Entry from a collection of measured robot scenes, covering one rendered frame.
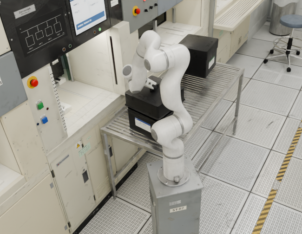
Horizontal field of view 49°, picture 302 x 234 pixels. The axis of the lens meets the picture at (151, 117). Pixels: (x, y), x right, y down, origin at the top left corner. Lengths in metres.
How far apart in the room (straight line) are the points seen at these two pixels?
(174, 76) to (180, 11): 2.16
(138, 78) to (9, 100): 0.67
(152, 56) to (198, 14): 2.15
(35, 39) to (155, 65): 0.66
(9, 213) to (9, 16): 1.08
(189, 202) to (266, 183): 1.20
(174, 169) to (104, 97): 0.90
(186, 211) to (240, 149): 1.41
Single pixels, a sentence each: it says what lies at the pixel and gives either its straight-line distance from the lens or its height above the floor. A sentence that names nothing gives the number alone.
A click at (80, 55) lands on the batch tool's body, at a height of 1.12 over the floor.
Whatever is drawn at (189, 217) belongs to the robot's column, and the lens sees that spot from 2.15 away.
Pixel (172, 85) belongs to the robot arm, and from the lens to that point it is 1.60.
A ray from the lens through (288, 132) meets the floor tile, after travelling 3.68.
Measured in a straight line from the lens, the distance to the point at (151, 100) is 2.10.
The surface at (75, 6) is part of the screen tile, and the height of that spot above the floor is 1.63.
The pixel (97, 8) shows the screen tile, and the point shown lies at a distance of 2.15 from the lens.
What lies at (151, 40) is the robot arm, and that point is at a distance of 1.61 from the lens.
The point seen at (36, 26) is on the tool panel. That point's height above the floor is 1.62.
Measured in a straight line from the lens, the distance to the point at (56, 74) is 2.73.
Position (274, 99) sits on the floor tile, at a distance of 4.14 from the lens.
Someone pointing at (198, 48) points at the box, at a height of 1.01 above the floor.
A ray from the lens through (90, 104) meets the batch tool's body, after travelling 2.48.
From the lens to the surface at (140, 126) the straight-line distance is 2.27.
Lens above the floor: 2.23
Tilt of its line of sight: 37 degrees down
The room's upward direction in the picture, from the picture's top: 4 degrees counter-clockwise
